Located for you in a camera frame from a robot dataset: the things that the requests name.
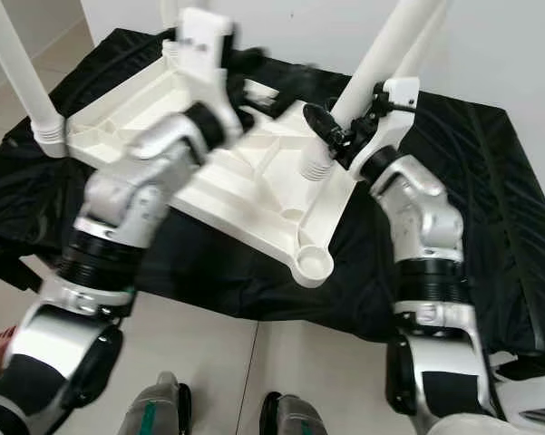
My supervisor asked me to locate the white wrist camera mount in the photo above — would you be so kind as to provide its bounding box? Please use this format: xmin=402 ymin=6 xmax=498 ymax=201
xmin=179 ymin=7 xmax=242 ymax=120
xmin=353 ymin=77 xmax=423 ymax=174

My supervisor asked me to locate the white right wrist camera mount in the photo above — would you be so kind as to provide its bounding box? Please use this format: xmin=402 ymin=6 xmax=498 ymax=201
xmin=353 ymin=77 xmax=423 ymax=174

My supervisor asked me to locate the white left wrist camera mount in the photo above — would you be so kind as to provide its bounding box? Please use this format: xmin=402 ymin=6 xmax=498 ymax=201
xmin=179 ymin=7 xmax=242 ymax=120

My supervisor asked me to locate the black cloth table cover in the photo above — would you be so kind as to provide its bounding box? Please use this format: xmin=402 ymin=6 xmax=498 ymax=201
xmin=0 ymin=27 xmax=545 ymax=360

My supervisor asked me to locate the white plastic children table top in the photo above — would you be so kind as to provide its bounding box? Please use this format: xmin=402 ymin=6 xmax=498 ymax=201
xmin=63 ymin=50 xmax=360 ymax=288

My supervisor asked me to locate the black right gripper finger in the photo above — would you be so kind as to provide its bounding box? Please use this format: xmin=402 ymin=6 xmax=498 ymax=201
xmin=301 ymin=101 xmax=354 ymax=147

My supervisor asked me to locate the grey left robot leg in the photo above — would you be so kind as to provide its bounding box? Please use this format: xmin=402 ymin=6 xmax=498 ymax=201
xmin=118 ymin=371 xmax=192 ymax=435

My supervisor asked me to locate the black metal table leg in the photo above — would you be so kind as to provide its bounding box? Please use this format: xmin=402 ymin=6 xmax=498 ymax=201
xmin=8 ymin=270 xmax=43 ymax=293

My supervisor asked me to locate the white dome-shaped appliance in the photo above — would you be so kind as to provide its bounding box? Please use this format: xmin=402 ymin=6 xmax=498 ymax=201
xmin=493 ymin=357 xmax=545 ymax=432

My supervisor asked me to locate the bare person foot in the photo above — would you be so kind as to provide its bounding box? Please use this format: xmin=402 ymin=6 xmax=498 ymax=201
xmin=0 ymin=325 xmax=22 ymax=375

